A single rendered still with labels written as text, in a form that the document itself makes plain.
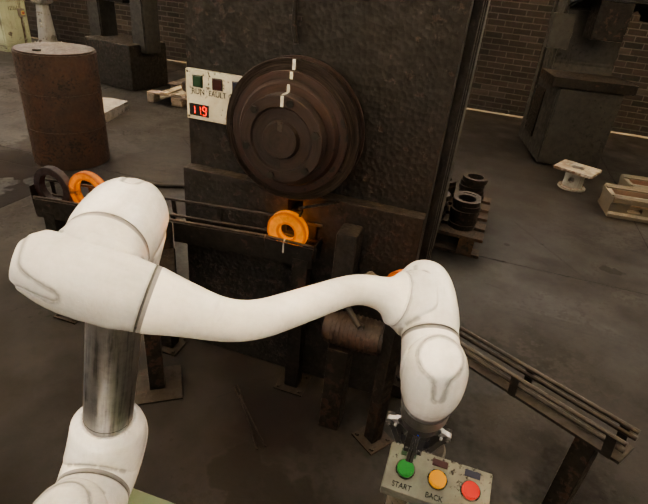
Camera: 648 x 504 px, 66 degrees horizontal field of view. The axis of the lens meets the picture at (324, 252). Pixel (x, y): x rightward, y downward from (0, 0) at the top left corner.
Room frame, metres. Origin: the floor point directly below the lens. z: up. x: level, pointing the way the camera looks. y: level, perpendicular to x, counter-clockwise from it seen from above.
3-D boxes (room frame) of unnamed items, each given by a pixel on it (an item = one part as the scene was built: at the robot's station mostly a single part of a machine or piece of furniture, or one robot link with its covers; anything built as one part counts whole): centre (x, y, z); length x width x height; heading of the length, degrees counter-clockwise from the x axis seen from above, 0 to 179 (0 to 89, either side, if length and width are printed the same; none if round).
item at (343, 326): (1.42, -0.14, 0.27); 0.22 x 0.13 x 0.53; 74
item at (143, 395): (1.51, 0.67, 0.36); 0.26 x 0.20 x 0.72; 109
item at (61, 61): (3.94, 2.20, 0.45); 0.59 x 0.59 x 0.89
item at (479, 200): (3.48, -0.58, 0.22); 1.20 x 0.81 x 0.44; 72
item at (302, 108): (1.55, 0.17, 1.11); 0.28 x 0.06 x 0.28; 74
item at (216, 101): (1.84, 0.44, 1.15); 0.26 x 0.02 x 0.18; 74
